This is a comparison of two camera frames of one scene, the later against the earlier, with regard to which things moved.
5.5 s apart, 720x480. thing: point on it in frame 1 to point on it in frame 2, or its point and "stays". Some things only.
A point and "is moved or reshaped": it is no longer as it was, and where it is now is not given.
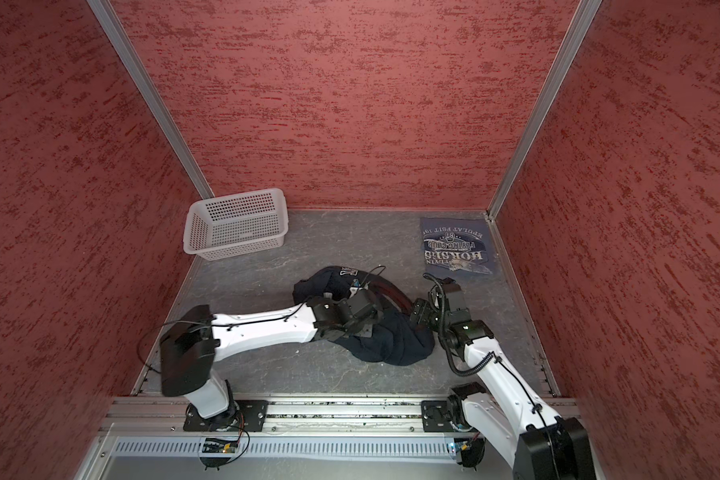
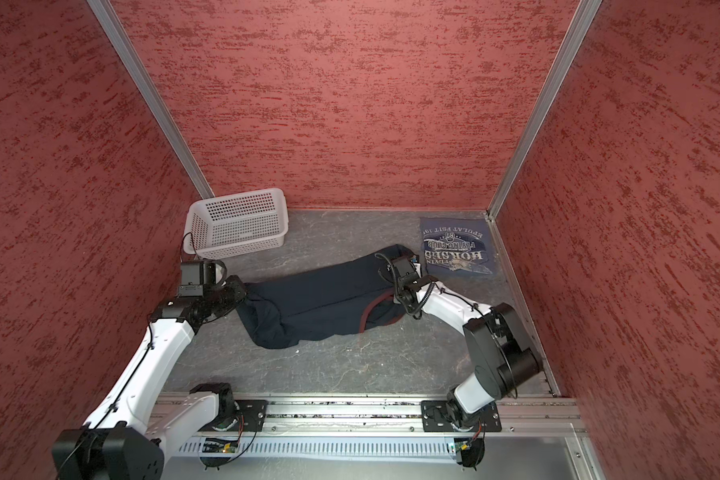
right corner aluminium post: x=585 y=15 stays
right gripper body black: x=430 y=316 to x=398 y=293
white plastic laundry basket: x=229 y=225 stays
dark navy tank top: x=397 y=338 is moved or reshaped
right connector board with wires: x=472 y=451 stays
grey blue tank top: x=456 y=244 stays
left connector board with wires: x=220 y=446 stays
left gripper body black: x=363 y=329 to x=225 y=297
